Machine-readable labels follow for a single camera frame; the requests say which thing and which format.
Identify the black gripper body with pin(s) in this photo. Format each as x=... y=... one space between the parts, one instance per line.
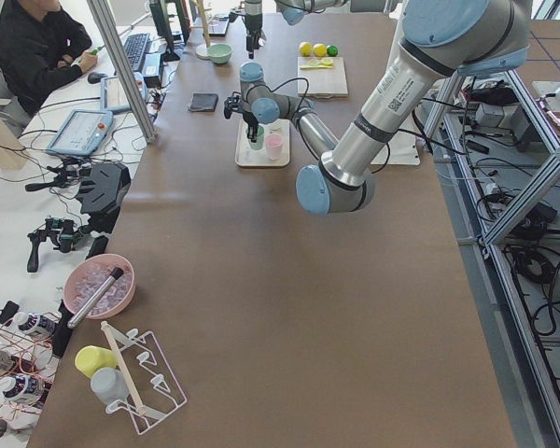
x=251 y=122
x=253 y=22

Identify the green cup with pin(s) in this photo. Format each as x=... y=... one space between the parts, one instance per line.
x=258 y=146

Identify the cream yellow cup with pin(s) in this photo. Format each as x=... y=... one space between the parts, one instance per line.
x=275 y=126

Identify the pink cup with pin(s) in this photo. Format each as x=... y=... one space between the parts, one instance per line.
x=273 y=143

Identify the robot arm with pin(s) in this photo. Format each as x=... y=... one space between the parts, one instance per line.
x=437 y=39
x=293 y=12

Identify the beige rabbit tray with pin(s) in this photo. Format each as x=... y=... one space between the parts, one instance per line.
x=247 y=158

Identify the green bowl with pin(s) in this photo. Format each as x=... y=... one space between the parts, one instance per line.
x=219 y=53

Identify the whole yellow lemon upper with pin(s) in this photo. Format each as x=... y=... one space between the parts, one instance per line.
x=305 y=49

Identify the whole yellow lemon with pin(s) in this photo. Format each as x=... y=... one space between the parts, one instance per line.
x=305 y=49
x=320 y=50

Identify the grey folded cloth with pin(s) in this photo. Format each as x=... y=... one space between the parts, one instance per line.
x=203 y=102

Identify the wooden stand base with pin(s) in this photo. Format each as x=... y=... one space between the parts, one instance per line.
x=202 y=52

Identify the yellow plastic knife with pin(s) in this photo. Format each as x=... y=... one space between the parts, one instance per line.
x=315 y=67

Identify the whole yellow lemon lower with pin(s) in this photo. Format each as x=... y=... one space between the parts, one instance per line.
x=320 y=50

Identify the green lime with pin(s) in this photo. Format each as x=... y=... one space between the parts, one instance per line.
x=332 y=51

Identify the bamboo cutting board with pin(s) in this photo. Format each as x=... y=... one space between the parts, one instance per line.
x=322 y=83

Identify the black keyboard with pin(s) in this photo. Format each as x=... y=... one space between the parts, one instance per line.
x=135 y=47

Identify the blue teach pendant rear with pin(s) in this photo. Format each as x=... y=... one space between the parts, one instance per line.
x=113 y=97

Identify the blue teach pendant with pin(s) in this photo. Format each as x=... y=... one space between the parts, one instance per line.
x=81 y=133
x=113 y=97

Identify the computer mouse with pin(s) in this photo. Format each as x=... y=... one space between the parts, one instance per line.
x=96 y=77

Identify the blue teach pendant front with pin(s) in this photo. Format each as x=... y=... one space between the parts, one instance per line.
x=81 y=133

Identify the metal scoop in ice bowl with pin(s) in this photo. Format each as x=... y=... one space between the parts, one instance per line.
x=93 y=298

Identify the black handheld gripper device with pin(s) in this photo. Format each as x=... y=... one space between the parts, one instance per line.
x=63 y=234

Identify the seated person in black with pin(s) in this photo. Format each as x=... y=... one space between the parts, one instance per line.
x=42 y=48

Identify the pink ice bowl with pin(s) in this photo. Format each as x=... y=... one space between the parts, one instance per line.
x=90 y=275

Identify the yellow cup on rack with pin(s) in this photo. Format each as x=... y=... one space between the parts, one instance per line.
x=89 y=359

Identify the grey cup on rack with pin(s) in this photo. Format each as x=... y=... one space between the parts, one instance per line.
x=108 y=385

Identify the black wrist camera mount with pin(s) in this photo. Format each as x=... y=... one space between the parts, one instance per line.
x=233 y=104

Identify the aluminium frame post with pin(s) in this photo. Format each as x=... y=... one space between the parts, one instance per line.
x=105 y=22

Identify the black plastic bracket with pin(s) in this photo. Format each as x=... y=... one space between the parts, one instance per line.
x=101 y=192

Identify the white wire cup rack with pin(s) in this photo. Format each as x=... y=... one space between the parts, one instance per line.
x=154 y=378

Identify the wooden rack handle bar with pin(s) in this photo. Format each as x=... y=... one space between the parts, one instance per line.
x=110 y=337

